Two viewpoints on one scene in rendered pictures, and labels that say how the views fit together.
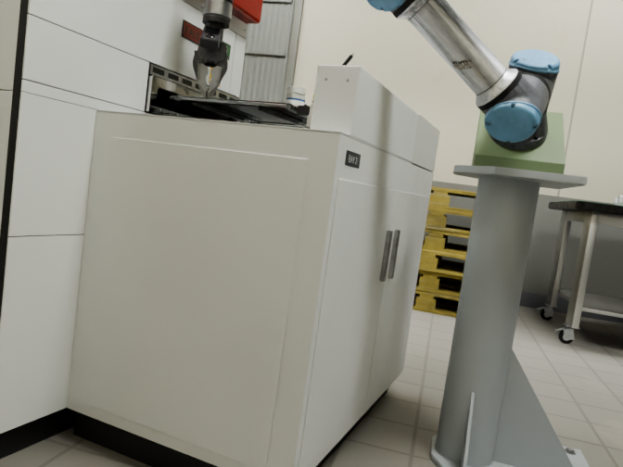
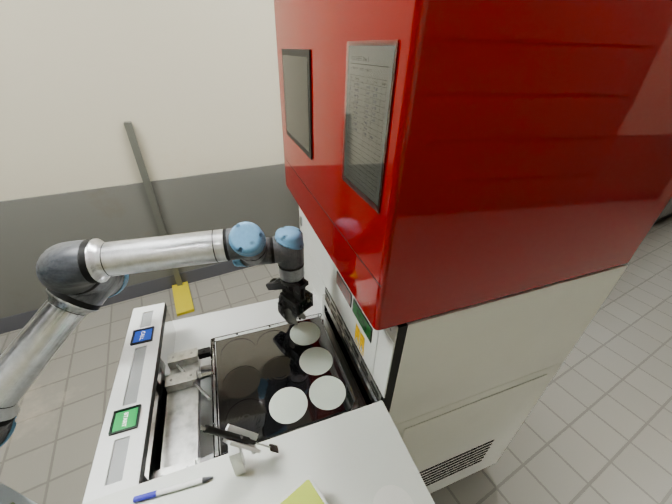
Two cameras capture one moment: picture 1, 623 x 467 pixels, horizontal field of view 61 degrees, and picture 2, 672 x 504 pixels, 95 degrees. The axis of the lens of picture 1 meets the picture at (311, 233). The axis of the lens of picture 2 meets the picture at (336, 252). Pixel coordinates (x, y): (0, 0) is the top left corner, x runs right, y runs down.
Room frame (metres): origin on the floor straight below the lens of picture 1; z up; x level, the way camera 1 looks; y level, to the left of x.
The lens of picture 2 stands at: (2.07, -0.08, 1.68)
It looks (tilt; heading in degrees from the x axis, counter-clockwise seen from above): 33 degrees down; 136
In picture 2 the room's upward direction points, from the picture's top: 2 degrees clockwise
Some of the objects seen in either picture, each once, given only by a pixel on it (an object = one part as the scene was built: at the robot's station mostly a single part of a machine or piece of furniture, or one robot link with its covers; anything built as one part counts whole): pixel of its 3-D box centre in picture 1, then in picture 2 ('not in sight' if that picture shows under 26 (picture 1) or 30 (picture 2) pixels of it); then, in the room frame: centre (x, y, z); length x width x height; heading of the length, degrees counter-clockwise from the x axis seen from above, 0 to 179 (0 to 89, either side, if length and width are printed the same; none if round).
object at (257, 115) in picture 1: (260, 113); (280, 371); (1.57, 0.19, 0.90); 0.34 x 0.34 x 0.01; 67
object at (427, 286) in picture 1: (433, 246); not in sight; (3.81, -0.88, 0.41); 1.15 x 0.79 x 0.82; 76
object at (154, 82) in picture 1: (197, 108); (345, 348); (1.64, 0.39, 0.89); 0.44 x 0.02 x 0.10; 157
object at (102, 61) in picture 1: (159, 49); (332, 282); (1.48, 0.47, 1.02); 0.81 x 0.03 x 0.40; 157
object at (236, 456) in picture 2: not in sight; (243, 448); (1.75, 0.00, 1.03); 0.06 x 0.04 x 0.13; 67
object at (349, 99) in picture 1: (373, 121); (143, 390); (1.36, -0.12, 0.89); 0.55 x 0.09 x 0.14; 157
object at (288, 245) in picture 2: not in sight; (289, 248); (1.46, 0.32, 1.21); 0.09 x 0.08 x 0.11; 59
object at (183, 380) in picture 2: not in sight; (182, 380); (1.41, -0.03, 0.89); 0.08 x 0.03 x 0.03; 67
